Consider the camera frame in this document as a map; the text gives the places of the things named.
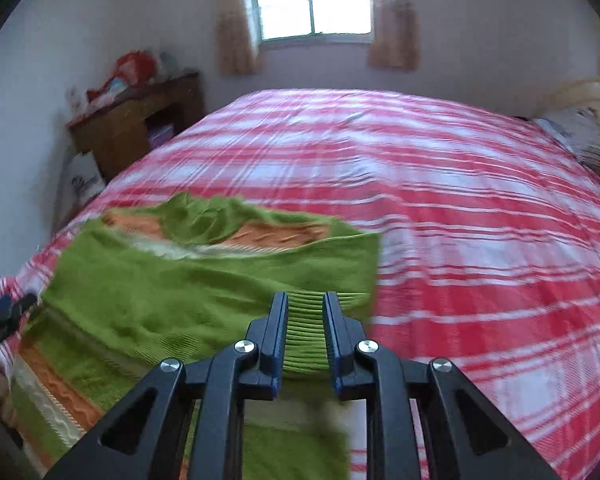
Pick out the wooden headboard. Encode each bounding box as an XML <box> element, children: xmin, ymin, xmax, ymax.
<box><xmin>545</xmin><ymin>45</ymin><xmax>600</xmax><ymax>156</ymax></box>

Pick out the beige curtain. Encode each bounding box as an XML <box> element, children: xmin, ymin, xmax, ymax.
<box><xmin>215</xmin><ymin>0</ymin><xmax>263</xmax><ymax>77</ymax></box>
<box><xmin>367</xmin><ymin>0</ymin><xmax>423</xmax><ymax>72</ymax></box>

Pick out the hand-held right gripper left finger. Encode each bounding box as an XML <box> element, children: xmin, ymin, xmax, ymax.
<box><xmin>45</xmin><ymin>291</ymin><xmax>289</xmax><ymax>480</ymax></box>

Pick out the red bag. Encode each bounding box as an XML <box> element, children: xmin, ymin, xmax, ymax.
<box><xmin>111</xmin><ymin>50</ymin><xmax>160</xmax><ymax>86</ymax></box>

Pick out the green knit sweater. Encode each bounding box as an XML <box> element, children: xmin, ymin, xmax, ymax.
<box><xmin>10</xmin><ymin>192</ymin><xmax>383</xmax><ymax>480</ymax></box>

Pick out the window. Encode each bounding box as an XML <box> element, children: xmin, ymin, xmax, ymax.
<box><xmin>242</xmin><ymin>0</ymin><xmax>376</xmax><ymax>43</ymax></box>

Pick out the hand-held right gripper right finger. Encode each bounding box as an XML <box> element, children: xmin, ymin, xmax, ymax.
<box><xmin>322</xmin><ymin>291</ymin><xmax>546</xmax><ymax>480</ymax></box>

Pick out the wooden desk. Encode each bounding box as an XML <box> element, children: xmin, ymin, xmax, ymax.
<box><xmin>66</xmin><ymin>71</ymin><xmax>206</xmax><ymax>181</ymax></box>

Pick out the white printed bag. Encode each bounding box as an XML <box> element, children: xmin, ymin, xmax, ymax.
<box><xmin>55</xmin><ymin>152</ymin><xmax>106</xmax><ymax>231</ymax></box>

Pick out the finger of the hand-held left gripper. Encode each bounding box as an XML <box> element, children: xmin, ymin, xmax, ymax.
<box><xmin>0</xmin><ymin>292</ymin><xmax>38</xmax><ymax>356</ymax></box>

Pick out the red box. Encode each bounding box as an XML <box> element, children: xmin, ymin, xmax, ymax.
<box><xmin>86</xmin><ymin>80</ymin><xmax>131</xmax><ymax>106</ymax></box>

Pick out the red plaid bed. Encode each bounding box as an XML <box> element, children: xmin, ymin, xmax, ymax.
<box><xmin>0</xmin><ymin>87</ymin><xmax>600</xmax><ymax>480</ymax></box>

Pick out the pale plastic bag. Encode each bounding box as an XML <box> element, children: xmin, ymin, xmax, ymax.
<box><xmin>157</xmin><ymin>52</ymin><xmax>187</xmax><ymax>83</ymax></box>

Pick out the patterned pillow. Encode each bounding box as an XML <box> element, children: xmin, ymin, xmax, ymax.
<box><xmin>532</xmin><ymin>105</ymin><xmax>600</xmax><ymax>181</ymax></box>

